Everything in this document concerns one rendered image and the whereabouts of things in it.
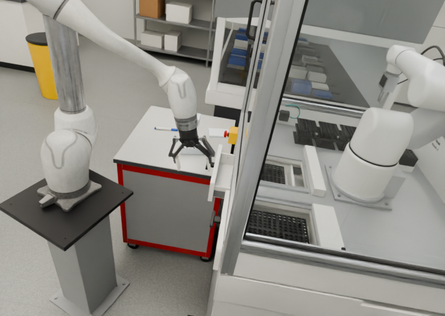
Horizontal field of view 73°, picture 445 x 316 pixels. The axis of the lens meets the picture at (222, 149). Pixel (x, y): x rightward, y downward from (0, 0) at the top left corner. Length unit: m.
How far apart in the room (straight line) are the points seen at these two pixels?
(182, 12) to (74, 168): 4.06
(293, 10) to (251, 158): 0.29
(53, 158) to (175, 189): 0.65
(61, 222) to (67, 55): 0.62
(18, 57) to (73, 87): 3.41
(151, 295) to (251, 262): 1.17
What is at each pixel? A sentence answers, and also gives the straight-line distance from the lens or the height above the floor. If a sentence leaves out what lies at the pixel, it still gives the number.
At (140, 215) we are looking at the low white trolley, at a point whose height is 0.36.
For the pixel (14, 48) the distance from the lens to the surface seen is 4.70.
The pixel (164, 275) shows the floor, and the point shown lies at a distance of 2.04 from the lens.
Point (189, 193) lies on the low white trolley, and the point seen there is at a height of 0.60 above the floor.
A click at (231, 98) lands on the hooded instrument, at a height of 0.87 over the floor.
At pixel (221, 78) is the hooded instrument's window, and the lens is 2.03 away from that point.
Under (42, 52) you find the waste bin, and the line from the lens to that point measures 3.75.
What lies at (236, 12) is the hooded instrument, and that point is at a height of 1.41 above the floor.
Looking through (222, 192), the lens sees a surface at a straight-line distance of 1.27.
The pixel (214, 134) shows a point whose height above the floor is 0.78.
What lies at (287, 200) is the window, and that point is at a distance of 0.73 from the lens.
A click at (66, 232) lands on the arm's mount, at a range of 1.27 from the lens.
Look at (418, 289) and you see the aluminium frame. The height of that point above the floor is 1.03.
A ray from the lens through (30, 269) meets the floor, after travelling 2.21.
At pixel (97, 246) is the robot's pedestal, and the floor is 0.48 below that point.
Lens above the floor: 1.72
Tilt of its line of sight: 34 degrees down
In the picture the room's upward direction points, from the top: 9 degrees clockwise
